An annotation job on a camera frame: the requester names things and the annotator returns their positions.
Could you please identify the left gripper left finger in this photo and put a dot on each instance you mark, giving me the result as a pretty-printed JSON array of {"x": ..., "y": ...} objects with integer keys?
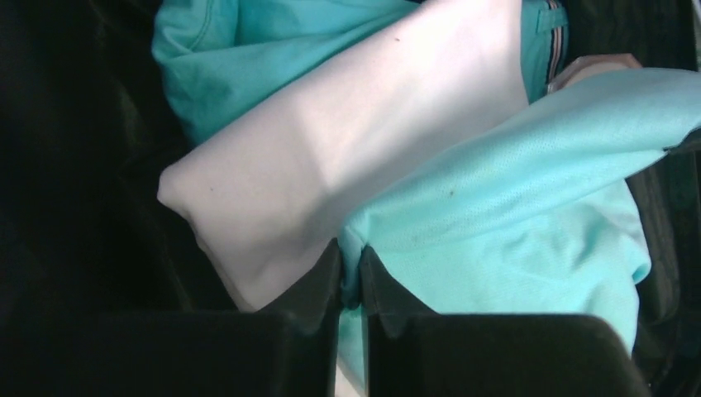
[{"x": 288, "y": 348}]

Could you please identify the teal garment with logo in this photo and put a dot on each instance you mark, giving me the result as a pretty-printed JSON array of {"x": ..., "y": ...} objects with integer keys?
[{"x": 246, "y": 55}]

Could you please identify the white garment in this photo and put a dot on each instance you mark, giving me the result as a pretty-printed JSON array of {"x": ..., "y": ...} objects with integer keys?
[{"x": 266, "y": 194}]

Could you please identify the light teal garment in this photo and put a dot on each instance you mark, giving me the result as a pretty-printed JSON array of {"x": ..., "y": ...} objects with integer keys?
[{"x": 533, "y": 216}]

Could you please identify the black ribbed hard-shell suitcase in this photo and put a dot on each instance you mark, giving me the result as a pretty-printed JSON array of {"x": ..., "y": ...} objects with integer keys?
[{"x": 85, "y": 130}]

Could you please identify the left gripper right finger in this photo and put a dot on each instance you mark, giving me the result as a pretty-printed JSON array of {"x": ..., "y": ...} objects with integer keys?
[{"x": 411, "y": 350}]

